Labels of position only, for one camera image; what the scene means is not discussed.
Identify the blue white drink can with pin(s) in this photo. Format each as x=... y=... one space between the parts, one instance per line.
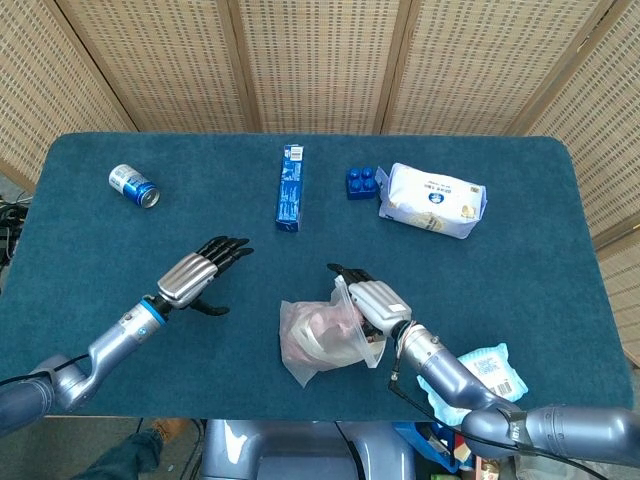
x=131 y=184

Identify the white food package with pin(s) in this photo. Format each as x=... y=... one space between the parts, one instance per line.
x=430 y=200

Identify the grey-blue robot torso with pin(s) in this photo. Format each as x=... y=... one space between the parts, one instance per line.
x=300 y=450

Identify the brown boot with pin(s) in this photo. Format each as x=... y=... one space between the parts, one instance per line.
x=172 y=429

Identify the blue jeans leg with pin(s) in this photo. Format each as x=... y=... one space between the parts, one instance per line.
x=125 y=457

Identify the dark blue table mat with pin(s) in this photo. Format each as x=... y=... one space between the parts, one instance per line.
x=500 y=280

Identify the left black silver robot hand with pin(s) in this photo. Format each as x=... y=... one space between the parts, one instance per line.
x=187 y=280

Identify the blue plastic bin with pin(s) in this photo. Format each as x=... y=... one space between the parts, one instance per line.
x=425 y=447

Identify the wicker folding screen panel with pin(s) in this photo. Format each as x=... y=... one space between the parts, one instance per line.
x=165 y=65
x=475 y=65
x=320 y=65
x=40 y=75
x=600 y=125

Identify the translucent white zip bag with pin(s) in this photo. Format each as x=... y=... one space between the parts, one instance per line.
x=305 y=360

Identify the long blue toothpaste box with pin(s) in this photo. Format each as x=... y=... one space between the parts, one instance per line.
x=290 y=195

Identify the blue toy building block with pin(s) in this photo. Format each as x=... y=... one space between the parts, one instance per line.
x=361 y=184

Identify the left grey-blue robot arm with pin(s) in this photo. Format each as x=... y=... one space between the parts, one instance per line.
x=115 y=340

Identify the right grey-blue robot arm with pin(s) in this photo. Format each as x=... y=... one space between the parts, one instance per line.
x=450 y=370

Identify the light blue wet wipes pack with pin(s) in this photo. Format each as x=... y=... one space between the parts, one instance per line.
x=492 y=370

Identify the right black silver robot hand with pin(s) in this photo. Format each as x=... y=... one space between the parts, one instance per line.
x=377 y=302

